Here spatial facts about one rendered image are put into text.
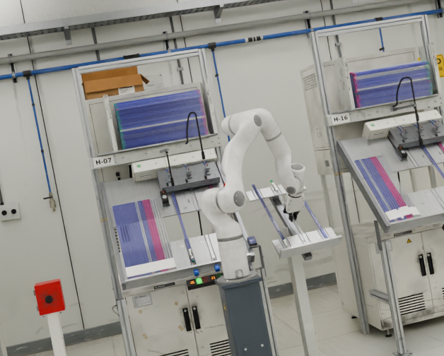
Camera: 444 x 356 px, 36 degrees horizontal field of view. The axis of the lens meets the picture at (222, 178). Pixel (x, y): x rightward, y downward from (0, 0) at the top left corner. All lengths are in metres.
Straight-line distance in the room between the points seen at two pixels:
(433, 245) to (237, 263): 1.60
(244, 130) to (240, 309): 0.81
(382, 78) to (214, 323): 1.79
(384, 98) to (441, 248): 0.98
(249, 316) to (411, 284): 1.45
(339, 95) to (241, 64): 1.42
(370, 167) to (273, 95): 1.76
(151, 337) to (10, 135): 2.23
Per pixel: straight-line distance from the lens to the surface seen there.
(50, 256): 5.42
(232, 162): 3.07
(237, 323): 3.06
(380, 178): 4.02
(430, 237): 4.26
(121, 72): 4.40
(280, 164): 3.34
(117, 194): 3.84
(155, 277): 3.47
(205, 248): 3.57
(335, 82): 4.38
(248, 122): 3.10
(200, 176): 3.82
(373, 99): 4.26
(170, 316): 3.84
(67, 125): 5.39
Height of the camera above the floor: 1.30
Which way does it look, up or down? 3 degrees down
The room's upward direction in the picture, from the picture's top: 10 degrees counter-clockwise
